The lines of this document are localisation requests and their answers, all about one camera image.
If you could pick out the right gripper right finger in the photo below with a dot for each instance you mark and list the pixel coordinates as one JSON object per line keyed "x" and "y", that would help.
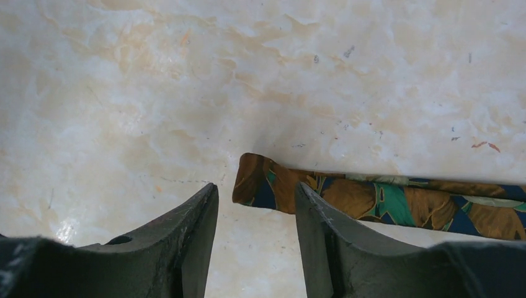
{"x": 342, "y": 257}

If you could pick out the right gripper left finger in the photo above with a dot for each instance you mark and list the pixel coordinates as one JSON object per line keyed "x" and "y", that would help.
{"x": 166, "y": 257}

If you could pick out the brown blue floral tie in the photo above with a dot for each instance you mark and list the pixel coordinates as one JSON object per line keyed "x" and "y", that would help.
{"x": 481, "y": 209}

